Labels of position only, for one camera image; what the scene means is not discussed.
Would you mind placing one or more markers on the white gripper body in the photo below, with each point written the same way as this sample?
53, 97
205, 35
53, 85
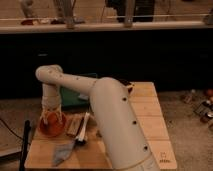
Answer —
46, 112

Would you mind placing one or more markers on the green plastic tray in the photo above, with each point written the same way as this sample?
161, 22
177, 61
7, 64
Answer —
73, 98

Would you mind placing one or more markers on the red bowl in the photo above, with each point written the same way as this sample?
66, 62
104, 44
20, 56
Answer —
52, 130

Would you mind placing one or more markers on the dark brown bowl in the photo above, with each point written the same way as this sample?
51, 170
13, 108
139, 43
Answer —
126, 83

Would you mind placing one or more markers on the black chair frame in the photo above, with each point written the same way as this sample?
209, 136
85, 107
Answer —
25, 144

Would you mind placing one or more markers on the wooden block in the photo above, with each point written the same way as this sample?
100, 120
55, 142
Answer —
74, 126

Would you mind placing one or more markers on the grey cloth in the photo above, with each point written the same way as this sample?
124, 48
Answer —
62, 153

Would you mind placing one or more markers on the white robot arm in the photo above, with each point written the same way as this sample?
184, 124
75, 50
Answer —
125, 142

